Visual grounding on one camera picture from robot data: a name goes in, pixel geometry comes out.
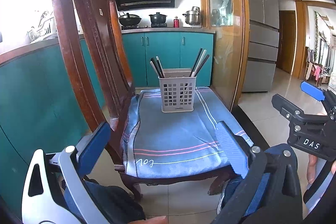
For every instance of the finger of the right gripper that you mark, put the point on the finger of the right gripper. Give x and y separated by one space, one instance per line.
326 97
293 113

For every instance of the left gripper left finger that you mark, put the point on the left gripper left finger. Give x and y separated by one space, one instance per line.
43 201

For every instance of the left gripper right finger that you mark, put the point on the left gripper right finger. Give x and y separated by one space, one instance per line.
269 190

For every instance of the black chopstick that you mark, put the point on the black chopstick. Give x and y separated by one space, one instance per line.
155 64
196 61

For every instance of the teal lower kitchen cabinets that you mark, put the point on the teal lower kitchen cabinets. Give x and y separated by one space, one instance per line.
49 99

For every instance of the person's right hand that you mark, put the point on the person's right hand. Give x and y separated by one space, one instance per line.
311 168

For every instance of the person's left hand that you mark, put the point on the person's left hand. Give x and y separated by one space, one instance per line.
154 220

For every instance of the grey refrigerator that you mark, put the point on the grey refrigerator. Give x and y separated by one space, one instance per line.
263 45

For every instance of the dark brown chopstick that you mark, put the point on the dark brown chopstick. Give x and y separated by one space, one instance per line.
201 65

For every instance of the white plastic utensil basket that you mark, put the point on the white plastic utensil basket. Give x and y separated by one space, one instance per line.
177 90

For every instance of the blue striped cloth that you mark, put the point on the blue striped cloth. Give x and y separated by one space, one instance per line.
170 145

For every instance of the wooden glass partition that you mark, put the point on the wooden glass partition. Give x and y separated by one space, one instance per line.
229 19

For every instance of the steel stock pot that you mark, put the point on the steel stock pot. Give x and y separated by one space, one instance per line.
193 16

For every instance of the red bottle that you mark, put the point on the red bottle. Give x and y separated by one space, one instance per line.
176 22

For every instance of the carved wooden chair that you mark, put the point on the carved wooden chair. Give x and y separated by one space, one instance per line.
102 35

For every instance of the black clay pot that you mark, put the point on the black clay pot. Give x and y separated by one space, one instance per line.
158 18

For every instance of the black wok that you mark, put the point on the black wok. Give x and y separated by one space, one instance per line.
128 19

